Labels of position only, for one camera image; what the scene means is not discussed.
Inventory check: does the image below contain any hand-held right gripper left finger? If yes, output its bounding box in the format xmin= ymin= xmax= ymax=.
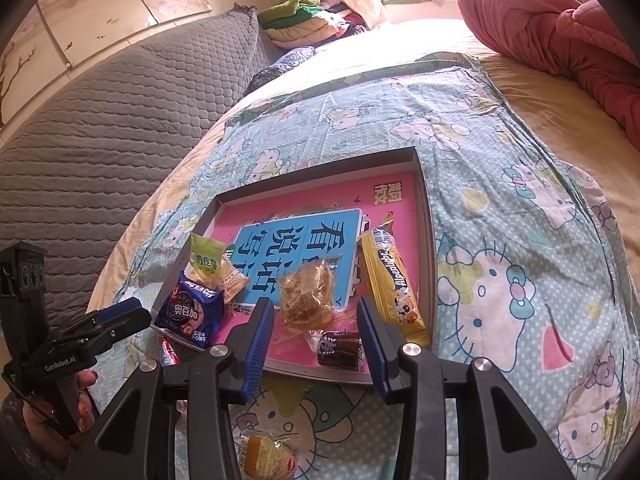
xmin=65 ymin=299 xmax=277 ymax=480

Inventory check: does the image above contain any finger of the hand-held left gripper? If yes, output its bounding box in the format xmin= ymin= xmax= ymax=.
xmin=75 ymin=297 xmax=146 ymax=333
xmin=82 ymin=310 xmax=152 ymax=358

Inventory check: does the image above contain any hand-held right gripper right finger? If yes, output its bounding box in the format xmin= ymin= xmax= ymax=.
xmin=356 ymin=296 xmax=576 ymax=480

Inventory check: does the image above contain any dark brown candy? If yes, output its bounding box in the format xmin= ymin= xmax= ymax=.
xmin=306 ymin=329 xmax=366 ymax=372

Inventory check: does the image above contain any red snack packet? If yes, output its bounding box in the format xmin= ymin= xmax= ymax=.
xmin=159 ymin=337 xmax=181 ymax=367

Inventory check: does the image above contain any blue cookie packet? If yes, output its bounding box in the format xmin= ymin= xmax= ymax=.
xmin=152 ymin=271 xmax=224 ymax=350

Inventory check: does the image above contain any yellow snack bar packet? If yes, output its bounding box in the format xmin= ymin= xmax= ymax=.
xmin=356 ymin=215 xmax=430 ymax=347

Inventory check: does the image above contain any orange snack packet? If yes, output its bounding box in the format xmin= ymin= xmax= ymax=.
xmin=220 ymin=255 xmax=249 ymax=304

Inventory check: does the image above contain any clear brown pastry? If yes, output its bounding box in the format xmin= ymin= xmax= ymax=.
xmin=270 ymin=259 xmax=337 ymax=356

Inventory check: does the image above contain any small snack red label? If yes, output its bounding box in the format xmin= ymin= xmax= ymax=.
xmin=236 ymin=434 xmax=297 ymax=476

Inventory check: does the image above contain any green yellow snack packet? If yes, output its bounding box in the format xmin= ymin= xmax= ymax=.
xmin=189 ymin=232 xmax=228 ymax=286

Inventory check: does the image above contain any shallow grey cardboard box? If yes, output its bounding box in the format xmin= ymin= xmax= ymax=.
xmin=150 ymin=146 xmax=437 ymax=386

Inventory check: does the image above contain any person's left hand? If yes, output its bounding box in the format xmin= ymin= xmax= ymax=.
xmin=20 ymin=369 xmax=98 ymax=461

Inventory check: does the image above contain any pink book blue label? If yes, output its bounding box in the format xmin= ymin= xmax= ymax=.
xmin=202 ymin=174 xmax=420 ymax=373

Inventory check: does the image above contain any grey quilted headboard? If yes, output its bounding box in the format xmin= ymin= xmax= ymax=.
xmin=0 ymin=7 xmax=281 ymax=321

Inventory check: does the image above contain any cat print blanket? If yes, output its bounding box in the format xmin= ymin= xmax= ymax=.
xmin=107 ymin=52 xmax=628 ymax=480

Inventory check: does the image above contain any dark patterned cloth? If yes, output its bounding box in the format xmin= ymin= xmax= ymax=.
xmin=242 ymin=46 xmax=316 ymax=96

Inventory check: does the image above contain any beige bed sheet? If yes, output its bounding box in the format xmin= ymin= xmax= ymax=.
xmin=87 ymin=17 xmax=640 ymax=311

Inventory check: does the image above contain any pile of folded clothes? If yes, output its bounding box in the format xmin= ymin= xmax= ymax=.
xmin=257 ymin=0 xmax=373 ymax=51

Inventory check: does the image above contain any pink quilt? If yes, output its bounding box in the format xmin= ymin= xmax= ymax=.
xmin=455 ymin=0 xmax=640 ymax=153

